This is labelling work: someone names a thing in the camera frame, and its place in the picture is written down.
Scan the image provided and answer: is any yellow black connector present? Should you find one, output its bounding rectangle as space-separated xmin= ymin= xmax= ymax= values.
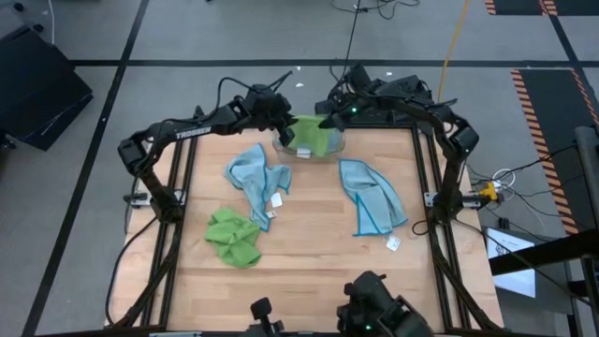
xmin=476 ymin=181 xmax=500 ymax=203

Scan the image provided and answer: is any white cable coil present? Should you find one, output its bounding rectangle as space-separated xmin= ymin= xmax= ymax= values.
xmin=493 ymin=168 xmax=516 ymax=187

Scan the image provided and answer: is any black metal table frame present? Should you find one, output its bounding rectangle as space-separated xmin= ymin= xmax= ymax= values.
xmin=105 ymin=105 xmax=504 ymax=337

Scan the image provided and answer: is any green microfiber towel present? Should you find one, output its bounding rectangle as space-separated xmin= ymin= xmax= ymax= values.
xmin=287 ymin=115 xmax=339 ymax=158
xmin=203 ymin=208 xmax=262 ymax=270

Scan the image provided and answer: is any thick black cable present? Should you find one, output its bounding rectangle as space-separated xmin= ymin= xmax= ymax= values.
xmin=105 ymin=215 xmax=158 ymax=327

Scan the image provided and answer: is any clear plastic bin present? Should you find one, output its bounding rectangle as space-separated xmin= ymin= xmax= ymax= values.
xmin=271 ymin=110 xmax=346 ymax=164

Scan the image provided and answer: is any yellow cable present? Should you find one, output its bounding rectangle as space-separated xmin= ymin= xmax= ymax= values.
xmin=434 ymin=0 xmax=472 ymax=107

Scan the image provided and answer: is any thin black cable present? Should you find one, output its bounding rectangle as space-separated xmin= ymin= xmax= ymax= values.
xmin=329 ymin=0 xmax=421 ymax=83

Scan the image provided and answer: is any black beam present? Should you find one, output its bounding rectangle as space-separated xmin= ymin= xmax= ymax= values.
xmin=489 ymin=228 xmax=599 ymax=277

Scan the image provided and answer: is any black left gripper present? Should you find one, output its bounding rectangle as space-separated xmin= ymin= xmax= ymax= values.
xmin=242 ymin=84 xmax=300 ymax=147

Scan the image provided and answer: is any black orange-striped mat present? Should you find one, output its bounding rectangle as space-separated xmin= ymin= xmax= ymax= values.
xmin=509 ymin=68 xmax=599 ymax=235
xmin=484 ymin=0 xmax=599 ymax=17

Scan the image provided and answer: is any grey post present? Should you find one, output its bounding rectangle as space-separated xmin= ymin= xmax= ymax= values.
xmin=574 ymin=125 xmax=599 ymax=244

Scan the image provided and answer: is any large black case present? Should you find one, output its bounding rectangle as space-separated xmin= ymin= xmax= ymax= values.
xmin=0 ymin=25 xmax=94 ymax=152

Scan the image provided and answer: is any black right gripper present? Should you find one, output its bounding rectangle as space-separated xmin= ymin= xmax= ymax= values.
xmin=317 ymin=65 xmax=375 ymax=134

